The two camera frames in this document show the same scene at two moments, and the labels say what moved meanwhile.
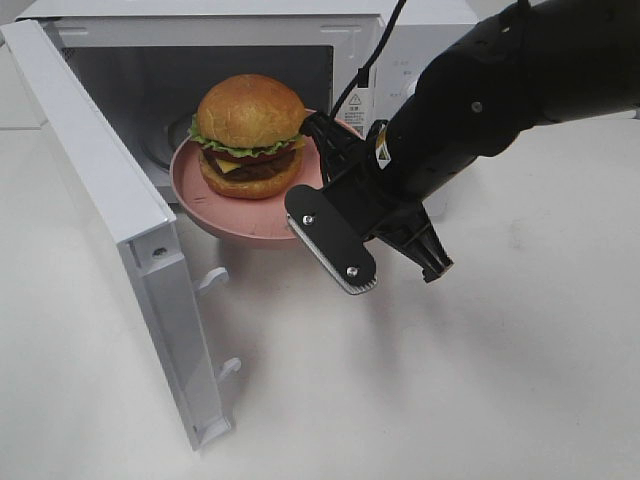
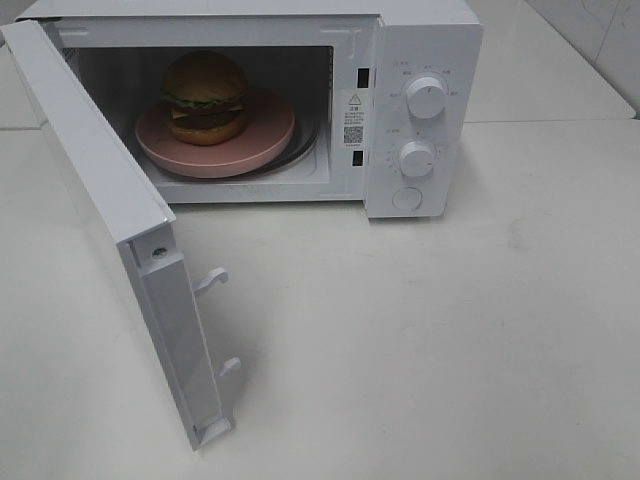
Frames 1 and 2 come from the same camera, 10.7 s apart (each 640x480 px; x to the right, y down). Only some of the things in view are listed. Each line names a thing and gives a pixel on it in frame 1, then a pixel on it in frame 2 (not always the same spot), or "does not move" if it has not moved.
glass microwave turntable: [163, 137] -> [303, 143]
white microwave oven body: [147, 66] does not move
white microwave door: [145, 225] does not move
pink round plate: [253, 218] -> [270, 123]
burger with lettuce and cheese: [246, 132] -> [206, 94]
